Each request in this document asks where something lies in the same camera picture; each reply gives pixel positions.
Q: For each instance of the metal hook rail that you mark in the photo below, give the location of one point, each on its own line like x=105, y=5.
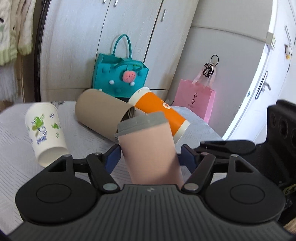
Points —
x=288, y=35

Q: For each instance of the black clothes rack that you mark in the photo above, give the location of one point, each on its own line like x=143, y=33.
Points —
x=37, y=53

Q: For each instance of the white duck door magnet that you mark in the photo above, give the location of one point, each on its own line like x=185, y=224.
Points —
x=288, y=51

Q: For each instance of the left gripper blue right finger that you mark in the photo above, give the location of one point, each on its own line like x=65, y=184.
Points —
x=200, y=166

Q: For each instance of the orange white paper cup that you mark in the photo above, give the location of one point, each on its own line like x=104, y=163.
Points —
x=148, y=102

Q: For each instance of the teal felt handbag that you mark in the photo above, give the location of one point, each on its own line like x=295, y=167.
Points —
x=119, y=77

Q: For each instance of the tan steel-lined tumbler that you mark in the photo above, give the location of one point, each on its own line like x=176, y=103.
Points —
x=108, y=116

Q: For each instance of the white paper cup green print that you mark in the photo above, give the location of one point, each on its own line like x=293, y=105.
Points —
x=45, y=132

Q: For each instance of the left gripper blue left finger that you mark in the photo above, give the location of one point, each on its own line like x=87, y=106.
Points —
x=101, y=167

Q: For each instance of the white fluffy robe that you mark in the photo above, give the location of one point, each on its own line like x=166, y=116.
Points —
x=8, y=82

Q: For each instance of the beige wall switch box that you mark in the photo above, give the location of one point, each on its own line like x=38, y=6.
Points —
x=270, y=40

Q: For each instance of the pink paper gift bag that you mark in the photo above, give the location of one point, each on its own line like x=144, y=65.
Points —
x=196, y=96

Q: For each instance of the white door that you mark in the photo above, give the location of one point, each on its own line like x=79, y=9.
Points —
x=251, y=118

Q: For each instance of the pink cup grey lid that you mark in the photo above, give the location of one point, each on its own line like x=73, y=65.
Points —
x=149, y=150

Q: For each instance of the silver door handle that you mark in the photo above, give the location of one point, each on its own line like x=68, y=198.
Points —
x=263, y=85

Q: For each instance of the cream green knit cardigan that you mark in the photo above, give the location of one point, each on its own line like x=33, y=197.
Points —
x=16, y=29

